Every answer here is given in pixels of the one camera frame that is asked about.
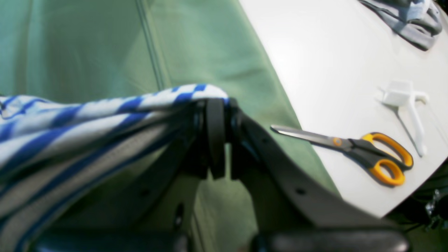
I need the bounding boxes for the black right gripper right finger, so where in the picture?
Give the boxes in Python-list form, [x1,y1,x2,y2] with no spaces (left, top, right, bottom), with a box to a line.
[227,99,385,231]

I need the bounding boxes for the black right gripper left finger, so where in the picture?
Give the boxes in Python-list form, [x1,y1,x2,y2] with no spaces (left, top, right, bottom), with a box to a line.
[115,99,226,224]

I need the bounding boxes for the blue white striped t-shirt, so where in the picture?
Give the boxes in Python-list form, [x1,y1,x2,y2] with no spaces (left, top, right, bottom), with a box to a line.
[1,83,229,252]

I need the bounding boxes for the green table cloth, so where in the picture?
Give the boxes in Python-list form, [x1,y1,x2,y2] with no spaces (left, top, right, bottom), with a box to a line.
[1,0,338,252]

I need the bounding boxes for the grey cloth pile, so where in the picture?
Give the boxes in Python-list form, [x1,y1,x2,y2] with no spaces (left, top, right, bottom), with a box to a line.
[359,0,443,51]

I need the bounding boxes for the orange handled scissors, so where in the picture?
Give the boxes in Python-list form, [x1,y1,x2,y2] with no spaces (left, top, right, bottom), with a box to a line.
[270,125,414,187]

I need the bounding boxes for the white plastic bracket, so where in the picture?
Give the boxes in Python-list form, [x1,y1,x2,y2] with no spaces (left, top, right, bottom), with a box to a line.
[379,80,429,157]

